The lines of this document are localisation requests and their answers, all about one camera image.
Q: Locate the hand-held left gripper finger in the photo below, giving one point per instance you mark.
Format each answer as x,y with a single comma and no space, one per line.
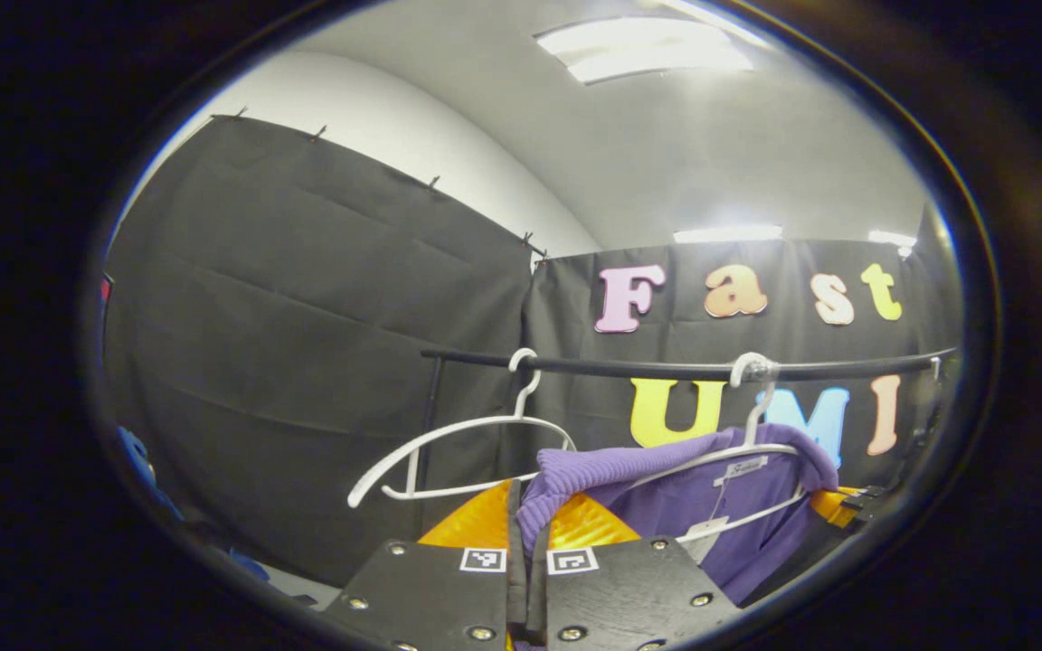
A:
537,588
516,588

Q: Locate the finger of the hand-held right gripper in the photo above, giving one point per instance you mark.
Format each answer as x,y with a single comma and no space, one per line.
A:
833,506

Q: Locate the purple ribbed jacket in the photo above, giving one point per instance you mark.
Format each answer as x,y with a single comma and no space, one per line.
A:
666,506

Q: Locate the white plastic clothes hanger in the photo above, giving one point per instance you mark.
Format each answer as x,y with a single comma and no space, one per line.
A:
458,489
761,411

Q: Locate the black metal clothes rack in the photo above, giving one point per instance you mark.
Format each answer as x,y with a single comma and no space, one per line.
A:
629,366

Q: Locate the black backdrop cloth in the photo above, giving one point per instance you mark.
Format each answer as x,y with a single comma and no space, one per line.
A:
304,316

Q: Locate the blue object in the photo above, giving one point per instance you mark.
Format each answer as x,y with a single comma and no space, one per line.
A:
134,452

